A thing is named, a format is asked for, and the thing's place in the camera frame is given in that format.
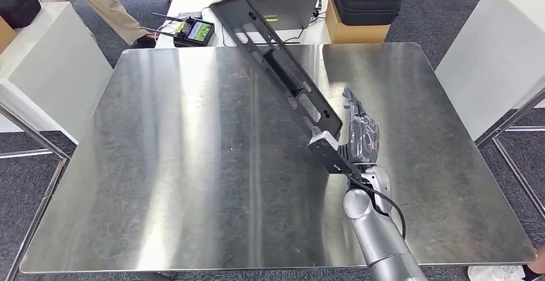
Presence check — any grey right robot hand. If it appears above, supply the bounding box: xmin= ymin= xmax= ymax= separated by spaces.
xmin=340 ymin=86 xmax=381 ymax=166

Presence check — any long black plastic part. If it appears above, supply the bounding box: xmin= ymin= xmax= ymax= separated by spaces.
xmin=209 ymin=0 xmax=344 ymax=142

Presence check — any stainless steel workbench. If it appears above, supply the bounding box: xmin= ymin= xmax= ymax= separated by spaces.
xmin=19 ymin=41 xmax=538 ymax=281

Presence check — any brown cardboard box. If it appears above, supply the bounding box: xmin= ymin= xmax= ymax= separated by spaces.
xmin=0 ymin=15 xmax=18 ymax=55
xmin=325 ymin=0 xmax=391 ymax=45

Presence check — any black power adapter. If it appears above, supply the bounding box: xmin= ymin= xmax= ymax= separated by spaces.
xmin=305 ymin=0 xmax=323 ymax=18

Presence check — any grey laptop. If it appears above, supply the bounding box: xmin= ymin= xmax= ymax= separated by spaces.
xmin=246 ymin=0 xmax=321 ymax=32

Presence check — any person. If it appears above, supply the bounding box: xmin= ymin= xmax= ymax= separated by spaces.
xmin=19 ymin=0 xmax=159 ymax=46
xmin=467 ymin=244 xmax=545 ymax=281

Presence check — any black remote controller with screen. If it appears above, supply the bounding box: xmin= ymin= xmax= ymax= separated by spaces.
xmin=142 ymin=12 xmax=217 ymax=49

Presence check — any white desk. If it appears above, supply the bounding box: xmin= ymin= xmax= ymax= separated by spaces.
xmin=154 ymin=0 xmax=336 ymax=50

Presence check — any black bag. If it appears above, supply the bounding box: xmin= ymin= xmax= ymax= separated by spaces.
xmin=0 ymin=0 xmax=42 ymax=30

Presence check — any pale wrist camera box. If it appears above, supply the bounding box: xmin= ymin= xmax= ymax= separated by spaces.
xmin=307 ymin=130 xmax=355 ymax=176

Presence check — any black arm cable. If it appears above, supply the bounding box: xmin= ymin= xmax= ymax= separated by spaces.
xmin=344 ymin=171 xmax=407 ymax=242

